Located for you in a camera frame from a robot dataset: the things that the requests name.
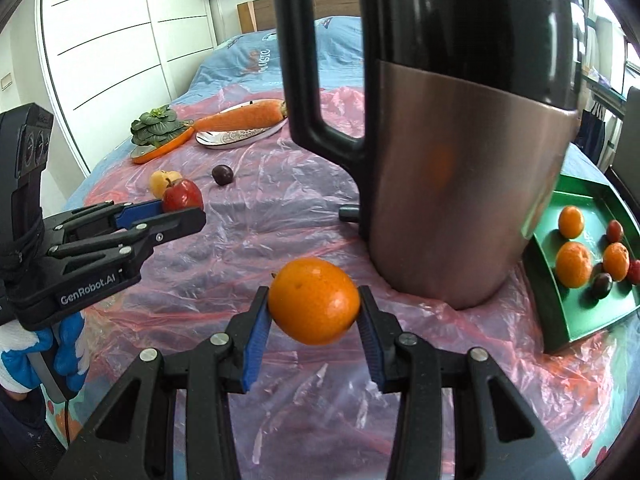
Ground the wooden headboard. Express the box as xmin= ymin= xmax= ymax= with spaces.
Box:
xmin=237 ymin=0 xmax=361 ymax=33

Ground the pink plastic sheet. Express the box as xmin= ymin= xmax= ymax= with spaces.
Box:
xmin=82 ymin=85 xmax=616 ymax=480

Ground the green rosette vegetable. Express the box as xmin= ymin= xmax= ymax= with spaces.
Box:
xmin=131 ymin=105 xmax=181 ymax=148

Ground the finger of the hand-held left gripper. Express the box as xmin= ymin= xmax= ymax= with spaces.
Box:
xmin=45 ymin=199 xmax=166 ymax=241
xmin=47 ymin=208 xmax=207 ymax=270

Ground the glass desk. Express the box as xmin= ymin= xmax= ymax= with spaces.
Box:
xmin=582 ymin=67 xmax=636 ymax=106

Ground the red apple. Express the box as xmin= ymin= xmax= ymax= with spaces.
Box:
xmin=161 ymin=178 xmax=204 ymax=213

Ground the small orange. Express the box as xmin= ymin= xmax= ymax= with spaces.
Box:
xmin=558 ymin=205 xmax=586 ymax=239

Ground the smooth orange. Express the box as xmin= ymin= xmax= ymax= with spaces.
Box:
xmin=268 ymin=257 xmax=362 ymax=346

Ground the dark blue tote bag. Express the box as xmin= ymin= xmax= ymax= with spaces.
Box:
xmin=580 ymin=102 xmax=621 ymax=161

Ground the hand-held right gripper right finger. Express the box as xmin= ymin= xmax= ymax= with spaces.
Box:
xmin=356 ymin=285 xmax=576 ymax=480

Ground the brown metal electric kettle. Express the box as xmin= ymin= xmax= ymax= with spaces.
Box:
xmin=267 ymin=0 xmax=586 ymax=311

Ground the large wrinkled orange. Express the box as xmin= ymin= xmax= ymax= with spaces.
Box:
xmin=555 ymin=241 xmax=594 ymax=289

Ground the carrot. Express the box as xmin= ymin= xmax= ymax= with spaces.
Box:
xmin=194 ymin=99 xmax=288 ymax=133

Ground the yellow peach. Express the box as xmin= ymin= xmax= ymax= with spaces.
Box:
xmin=150 ymin=170 xmax=183 ymax=198

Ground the green metal tray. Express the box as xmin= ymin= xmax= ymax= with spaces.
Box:
xmin=520 ymin=174 xmax=640 ymax=353

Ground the person's left hand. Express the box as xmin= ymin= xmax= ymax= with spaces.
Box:
xmin=0 ymin=312 xmax=92 ymax=396

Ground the orange oval dish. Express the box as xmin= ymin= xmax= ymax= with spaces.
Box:
xmin=131 ymin=120 xmax=196 ymax=165

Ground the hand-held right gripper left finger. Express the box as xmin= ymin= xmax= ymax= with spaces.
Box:
xmin=59 ymin=286 xmax=273 ymax=480

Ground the white wardrobe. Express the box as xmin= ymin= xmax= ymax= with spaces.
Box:
xmin=37 ymin=0 xmax=218 ymax=181

